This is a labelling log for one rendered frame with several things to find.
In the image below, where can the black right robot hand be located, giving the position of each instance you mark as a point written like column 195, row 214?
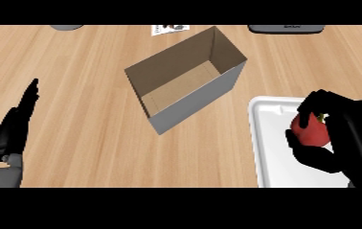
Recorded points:
column 344, row 137

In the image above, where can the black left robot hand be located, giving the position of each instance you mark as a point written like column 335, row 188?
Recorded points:
column 13, row 124

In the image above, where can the red bell pepper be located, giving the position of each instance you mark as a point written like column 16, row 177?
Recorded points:
column 312, row 132

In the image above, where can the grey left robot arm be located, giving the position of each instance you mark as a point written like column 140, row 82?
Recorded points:
column 10, row 172

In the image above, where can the white tray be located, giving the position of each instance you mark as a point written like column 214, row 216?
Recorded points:
column 282, row 149

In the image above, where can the open cardboard box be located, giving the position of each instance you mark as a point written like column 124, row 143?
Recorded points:
column 188, row 79

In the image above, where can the grey round object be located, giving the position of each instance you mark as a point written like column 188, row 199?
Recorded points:
column 66, row 27

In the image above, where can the dark grey flat appliance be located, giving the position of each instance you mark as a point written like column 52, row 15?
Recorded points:
column 285, row 28

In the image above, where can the white printed card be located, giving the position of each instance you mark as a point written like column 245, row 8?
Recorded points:
column 168, row 29

